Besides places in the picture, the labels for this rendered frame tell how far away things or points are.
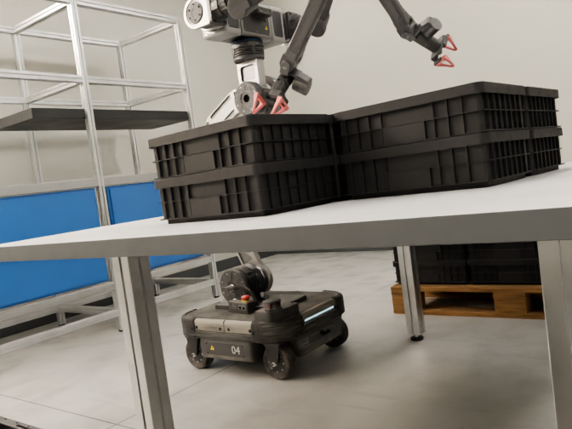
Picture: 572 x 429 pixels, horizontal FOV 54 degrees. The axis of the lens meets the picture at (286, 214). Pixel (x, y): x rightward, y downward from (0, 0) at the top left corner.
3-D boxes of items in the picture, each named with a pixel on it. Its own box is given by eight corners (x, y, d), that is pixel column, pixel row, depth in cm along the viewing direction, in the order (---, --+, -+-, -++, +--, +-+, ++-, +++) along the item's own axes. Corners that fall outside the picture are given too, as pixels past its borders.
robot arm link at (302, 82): (292, 50, 212) (282, 59, 206) (319, 63, 210) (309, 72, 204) (286, 77, 221) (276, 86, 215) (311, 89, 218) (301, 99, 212)
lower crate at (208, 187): (157, 225, 151) (151, 180, 151) (236, 210, 174) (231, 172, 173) (264, 216, 125) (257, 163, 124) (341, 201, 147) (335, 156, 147)
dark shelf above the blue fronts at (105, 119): (-7, 131, 332) (-9, 121, 332) (151, 129, 427) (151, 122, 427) (32, 117, 305) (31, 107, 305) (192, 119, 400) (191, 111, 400)
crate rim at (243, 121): (145, 149, 150) (144, 140, 150) (227, 145, 173) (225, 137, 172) (252, 124, 124) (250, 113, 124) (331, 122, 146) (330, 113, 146)
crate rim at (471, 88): (331, 122, 146) (330, 113, 146) (390, 122, 169) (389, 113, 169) (482, 91, 120) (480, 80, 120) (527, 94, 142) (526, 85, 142)
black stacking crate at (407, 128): (337, 159, 147) (331, 116, 146) (394, 153, 169) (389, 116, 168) (486, 136, 121) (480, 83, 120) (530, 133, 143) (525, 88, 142)
